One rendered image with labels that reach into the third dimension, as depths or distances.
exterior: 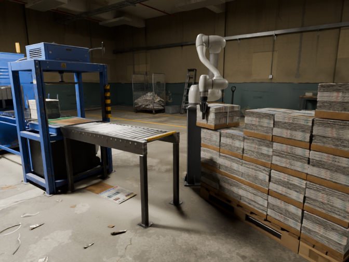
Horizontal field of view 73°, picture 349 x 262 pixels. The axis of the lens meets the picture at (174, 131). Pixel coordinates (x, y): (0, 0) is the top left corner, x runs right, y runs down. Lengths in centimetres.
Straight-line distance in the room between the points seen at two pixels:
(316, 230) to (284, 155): 57
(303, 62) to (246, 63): 186
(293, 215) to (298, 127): 68
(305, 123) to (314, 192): 49
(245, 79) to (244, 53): 93
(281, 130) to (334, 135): 36
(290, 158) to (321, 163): 22
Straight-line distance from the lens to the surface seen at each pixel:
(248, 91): 929
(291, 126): 197
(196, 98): 291
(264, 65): 916
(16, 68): 343
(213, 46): 278
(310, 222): 210
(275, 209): 222
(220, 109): 246
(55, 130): 311
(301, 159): 197
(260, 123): 212
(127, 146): 221
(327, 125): 185
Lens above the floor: 130
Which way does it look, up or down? 11 degrees down
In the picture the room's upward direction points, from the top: straight up
